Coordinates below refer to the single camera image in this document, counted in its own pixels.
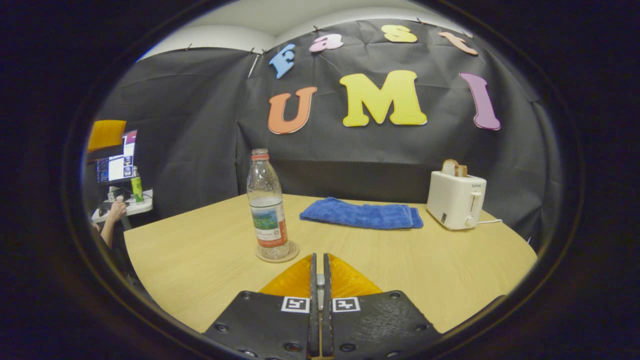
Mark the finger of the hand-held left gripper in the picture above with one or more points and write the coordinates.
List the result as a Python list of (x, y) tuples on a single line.
[(106, 135)]

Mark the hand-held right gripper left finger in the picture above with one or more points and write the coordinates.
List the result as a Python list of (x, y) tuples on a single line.
[(314, 325)]

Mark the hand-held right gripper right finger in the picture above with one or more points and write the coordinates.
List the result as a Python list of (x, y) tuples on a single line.
[(327, 325)]

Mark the round cork coaster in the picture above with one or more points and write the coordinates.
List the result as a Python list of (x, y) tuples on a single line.
[(293, 252)]

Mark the clear plastic water bottle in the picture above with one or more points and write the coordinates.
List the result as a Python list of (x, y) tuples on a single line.
[(267, 200)]

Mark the green label bottle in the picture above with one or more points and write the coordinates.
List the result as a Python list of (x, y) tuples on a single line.
[(137, 190)]

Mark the computer monitor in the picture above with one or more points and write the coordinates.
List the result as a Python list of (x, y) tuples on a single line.
[(117, 167)]

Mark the small white table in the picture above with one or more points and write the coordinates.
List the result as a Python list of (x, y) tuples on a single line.
[(140, 207)]

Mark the black backdrop cloth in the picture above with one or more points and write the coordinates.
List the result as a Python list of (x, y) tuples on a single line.
[(200, 125)]

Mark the blue towel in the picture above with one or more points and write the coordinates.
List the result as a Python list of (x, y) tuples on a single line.
[(360, 214)]

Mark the white toaster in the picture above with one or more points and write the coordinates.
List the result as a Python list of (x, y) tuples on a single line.
[(452, 200)]

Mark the bread slice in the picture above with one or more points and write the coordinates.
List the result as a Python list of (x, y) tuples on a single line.
[(451, 168)]

